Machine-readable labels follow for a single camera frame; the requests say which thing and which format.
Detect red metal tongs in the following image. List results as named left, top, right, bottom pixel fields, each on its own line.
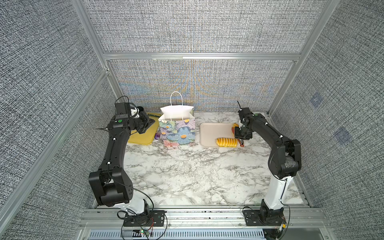
left=232, top=127, right=244, bottom=147

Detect floral paper gift bag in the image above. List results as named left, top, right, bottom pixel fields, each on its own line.
left=159, top=91, right=196, bottom=148

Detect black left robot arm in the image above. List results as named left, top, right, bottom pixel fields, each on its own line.
left=89, top=111, right=155, bottom=217

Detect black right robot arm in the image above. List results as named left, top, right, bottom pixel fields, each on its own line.
left=235, top=108, right=302, bottom=215

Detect yellow striped bread front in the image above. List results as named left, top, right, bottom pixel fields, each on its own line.
left=216, top=138, right=238, bottom=148

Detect beige bread tray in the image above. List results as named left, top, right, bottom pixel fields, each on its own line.
left=200, top=123, right=240, bottom=148

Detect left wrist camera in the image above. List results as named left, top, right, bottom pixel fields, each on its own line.
left=115, top=103, right=144, bottom=119

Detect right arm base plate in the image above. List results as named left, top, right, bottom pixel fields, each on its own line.
left=243, top=209, right=286, bottom=227

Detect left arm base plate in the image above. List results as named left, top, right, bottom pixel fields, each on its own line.
left=123, top=211, right=166, bottom=227

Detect aluminium front rail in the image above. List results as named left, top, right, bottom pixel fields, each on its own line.
left=79, top=205, right=330, bottom=229

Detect white slotted cable duct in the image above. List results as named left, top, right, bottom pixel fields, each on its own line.
left=87, top=229, right=266, bottom=240

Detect aluminium cage frame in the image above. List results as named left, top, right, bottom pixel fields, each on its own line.
left=1, top=1, right=330, bottom=240

